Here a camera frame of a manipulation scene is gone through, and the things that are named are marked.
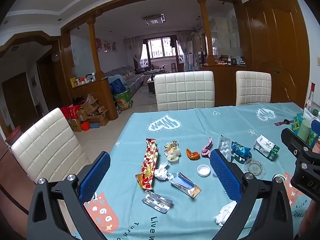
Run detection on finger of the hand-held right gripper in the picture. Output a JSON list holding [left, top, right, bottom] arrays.
[[280, 127, 320, 176]]

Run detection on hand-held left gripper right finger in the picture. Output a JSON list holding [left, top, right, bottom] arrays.
[[209, 149, 293, 240]]

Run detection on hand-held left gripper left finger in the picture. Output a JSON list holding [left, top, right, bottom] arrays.
[[26, 151, 112, 240]]

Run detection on green white milk carton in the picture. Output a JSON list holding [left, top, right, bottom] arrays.
[[253, 134, 280, 161]]

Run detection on pink paper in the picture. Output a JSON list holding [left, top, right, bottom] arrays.
[[201, 137, 213, 158]]

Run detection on red gold foil wrapper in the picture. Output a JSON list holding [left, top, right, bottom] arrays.
[[135, 138, 159, 189]]

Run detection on cream snack wrapper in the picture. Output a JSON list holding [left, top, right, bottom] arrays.
[[164, 141, 181, 162]]

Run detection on person's right forearm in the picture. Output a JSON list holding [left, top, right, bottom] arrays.
[[299, 200, 320, 240]]

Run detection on light green thermos cup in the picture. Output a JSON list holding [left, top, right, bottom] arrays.
[[297, 119, 313, 142]]

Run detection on white bottle cap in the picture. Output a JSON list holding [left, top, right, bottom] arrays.
[[197, 164, 211, 177]]

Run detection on blue foil wrapper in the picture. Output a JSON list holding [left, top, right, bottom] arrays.
[[231, 141, 252, 159]]

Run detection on clear plastic blister pack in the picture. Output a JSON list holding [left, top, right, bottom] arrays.
[[217, 136, 234, 159]]

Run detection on large white crumpled tissue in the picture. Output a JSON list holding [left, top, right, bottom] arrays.
[[214, 200, 238, 227]]

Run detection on orange peel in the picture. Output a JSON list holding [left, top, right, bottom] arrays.
[[185, 148, 200, 160]]

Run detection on flattened blue carton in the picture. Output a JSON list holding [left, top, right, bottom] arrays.
[[168, 172, 202, 198]]

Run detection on glass bottle with red cap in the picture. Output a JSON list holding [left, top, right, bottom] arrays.
[[305, 82, 317, 113]]

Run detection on light blue printed tablecloth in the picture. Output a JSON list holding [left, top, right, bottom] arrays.
[[75, 102, 320, 240]]

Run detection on white quilted chair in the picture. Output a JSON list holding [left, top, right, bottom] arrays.
[[11, 107, 89, 183], [235, 70, 272, 106], [154, 70, 215, 112]]

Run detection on small white crumpled tissue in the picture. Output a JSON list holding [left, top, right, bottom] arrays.
[[154, 162, 170, 181]]

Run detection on pile of cardboard boxes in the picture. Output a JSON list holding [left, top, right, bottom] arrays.
[[67, 99, 109, 132]]

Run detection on silver pill blister pack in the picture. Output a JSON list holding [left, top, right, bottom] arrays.
[[141, 190, 174, 214]]

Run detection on red bag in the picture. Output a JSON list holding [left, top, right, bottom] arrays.
[[61, 104, 82, 120]]

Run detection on colourful woven bag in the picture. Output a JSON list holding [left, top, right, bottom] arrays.
[[114, 90, 132, 112]]

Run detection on wooden partition counter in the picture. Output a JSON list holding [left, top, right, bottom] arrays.
[[72, 77, 118, 120]]

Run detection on blue bag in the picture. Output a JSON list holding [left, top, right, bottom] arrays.
[[109, 78, 125, 94]]

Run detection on wooden door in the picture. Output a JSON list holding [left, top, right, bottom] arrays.
[[246, 0, 310, 108]]

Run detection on grey patterned sofa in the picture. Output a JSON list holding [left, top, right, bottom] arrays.
[[104, 66, 145, 93]]

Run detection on dark coffee table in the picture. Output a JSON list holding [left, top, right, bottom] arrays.
[[147, 74, 157, 93]]

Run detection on white standing air conditioner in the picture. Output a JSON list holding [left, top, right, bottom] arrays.
[[186, 40, 195, 72]]

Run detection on barred window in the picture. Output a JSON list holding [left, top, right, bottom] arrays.
[[142, 37, 184, 59]]

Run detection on ceiling lamp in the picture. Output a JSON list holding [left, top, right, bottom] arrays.
[[141, 14, 165, 25]]

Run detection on pink wall pictures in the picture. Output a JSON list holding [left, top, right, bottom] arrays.
[[96, 39, 118, 53]]

